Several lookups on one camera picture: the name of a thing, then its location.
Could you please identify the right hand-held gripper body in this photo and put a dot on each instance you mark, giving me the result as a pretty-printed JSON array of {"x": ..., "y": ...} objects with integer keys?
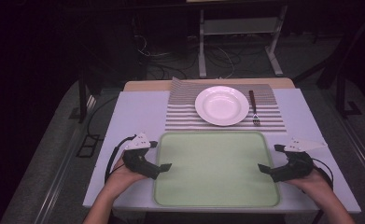
[{"x": 297, "y": 166}]

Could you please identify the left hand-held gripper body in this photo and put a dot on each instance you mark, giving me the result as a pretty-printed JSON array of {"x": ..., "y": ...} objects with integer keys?
[{"x": 139, "y": 163}]

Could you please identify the person's left hand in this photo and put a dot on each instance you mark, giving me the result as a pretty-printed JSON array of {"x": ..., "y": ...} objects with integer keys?
[{"x": 122, "y": 180}]

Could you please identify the person's right hand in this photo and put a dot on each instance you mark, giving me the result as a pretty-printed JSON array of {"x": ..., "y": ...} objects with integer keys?
[{"x": 314, "y": 183}]

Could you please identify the white board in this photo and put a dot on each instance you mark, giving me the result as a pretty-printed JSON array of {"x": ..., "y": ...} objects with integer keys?
[{"x": 139, "y": 112}]

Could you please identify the striped placemat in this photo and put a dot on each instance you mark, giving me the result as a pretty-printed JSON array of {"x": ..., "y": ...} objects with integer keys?
[{"x": 180, "y": 115}]

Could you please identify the light green tray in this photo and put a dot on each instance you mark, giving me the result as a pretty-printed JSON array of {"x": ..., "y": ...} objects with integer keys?
[{"x": 214, "y": 171}]

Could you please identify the white plate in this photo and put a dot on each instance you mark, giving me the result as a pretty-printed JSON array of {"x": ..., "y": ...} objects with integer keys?
[{"x": 221, "y": 105}]

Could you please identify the dark metal stand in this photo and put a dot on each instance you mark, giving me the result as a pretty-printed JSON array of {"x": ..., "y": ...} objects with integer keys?
[{"x": 88, "y": 96}]

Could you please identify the black angled stand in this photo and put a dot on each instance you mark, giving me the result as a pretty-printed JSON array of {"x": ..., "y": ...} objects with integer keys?
[{"x": 342, "y": 93}]

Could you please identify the grey metal stand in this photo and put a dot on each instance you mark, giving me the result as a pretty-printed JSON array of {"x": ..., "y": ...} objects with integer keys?
[{"x": 239, "y": 26}]

